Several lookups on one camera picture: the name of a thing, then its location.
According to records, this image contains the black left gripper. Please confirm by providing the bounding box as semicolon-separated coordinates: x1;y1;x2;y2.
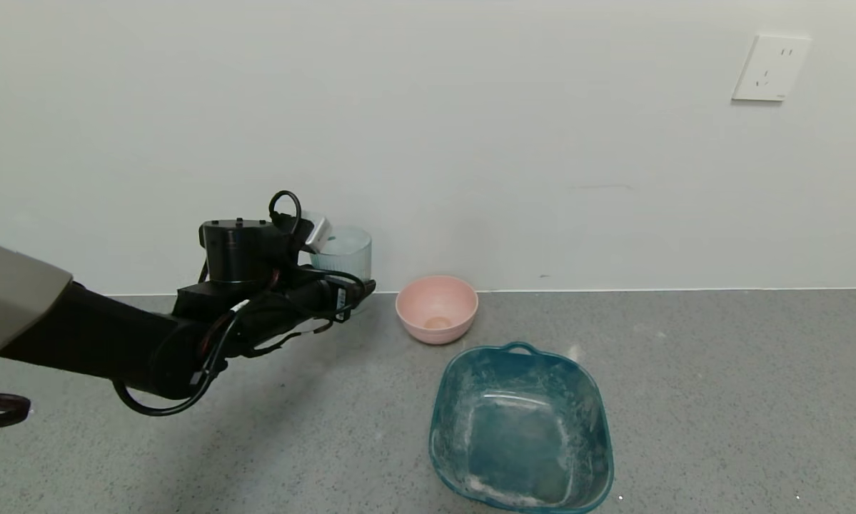
281;274;377;323

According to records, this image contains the ribbed clear glass cup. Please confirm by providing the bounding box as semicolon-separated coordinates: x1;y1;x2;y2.
310;226;373;316

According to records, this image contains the pink bowl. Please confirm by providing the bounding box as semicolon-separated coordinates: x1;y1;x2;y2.
396;276;479;346

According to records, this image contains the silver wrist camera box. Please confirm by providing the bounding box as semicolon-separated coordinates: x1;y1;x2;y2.
301;213;333;255

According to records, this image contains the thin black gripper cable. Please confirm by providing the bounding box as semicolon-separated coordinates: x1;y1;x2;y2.
112;191;366;418

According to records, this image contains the teal plastic basin with handle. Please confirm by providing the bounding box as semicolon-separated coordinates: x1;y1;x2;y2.
429;342;614;513

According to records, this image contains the white wall socket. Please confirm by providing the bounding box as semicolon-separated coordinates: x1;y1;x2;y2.
732;34;812;102

